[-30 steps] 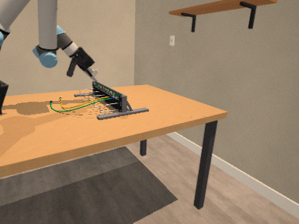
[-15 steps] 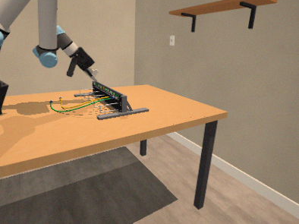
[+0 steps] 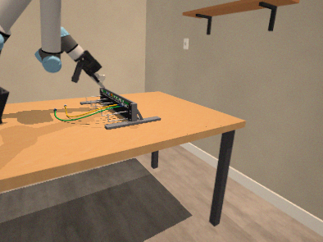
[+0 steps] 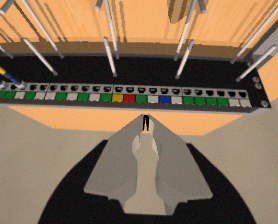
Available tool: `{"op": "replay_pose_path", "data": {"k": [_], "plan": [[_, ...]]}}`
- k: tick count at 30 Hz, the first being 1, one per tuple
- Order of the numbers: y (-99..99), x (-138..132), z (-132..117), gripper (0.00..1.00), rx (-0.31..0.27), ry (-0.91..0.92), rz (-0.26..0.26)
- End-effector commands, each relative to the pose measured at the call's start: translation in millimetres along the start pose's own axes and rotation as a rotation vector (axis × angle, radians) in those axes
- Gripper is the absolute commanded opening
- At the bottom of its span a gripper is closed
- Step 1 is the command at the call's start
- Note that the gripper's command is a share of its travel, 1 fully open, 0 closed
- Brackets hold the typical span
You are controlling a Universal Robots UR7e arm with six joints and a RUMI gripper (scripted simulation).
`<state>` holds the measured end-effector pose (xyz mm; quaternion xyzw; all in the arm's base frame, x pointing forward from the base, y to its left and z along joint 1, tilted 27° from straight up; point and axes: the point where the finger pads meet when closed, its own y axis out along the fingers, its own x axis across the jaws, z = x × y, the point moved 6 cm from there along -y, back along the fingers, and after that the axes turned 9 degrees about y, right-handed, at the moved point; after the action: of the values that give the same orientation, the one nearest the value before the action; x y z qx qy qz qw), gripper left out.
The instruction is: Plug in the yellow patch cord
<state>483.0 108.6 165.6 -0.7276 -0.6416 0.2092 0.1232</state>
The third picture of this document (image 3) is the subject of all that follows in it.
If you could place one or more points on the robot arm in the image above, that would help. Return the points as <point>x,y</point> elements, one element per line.
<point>54,39</point>

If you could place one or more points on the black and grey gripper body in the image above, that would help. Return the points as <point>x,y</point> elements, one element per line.
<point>90,64</point>

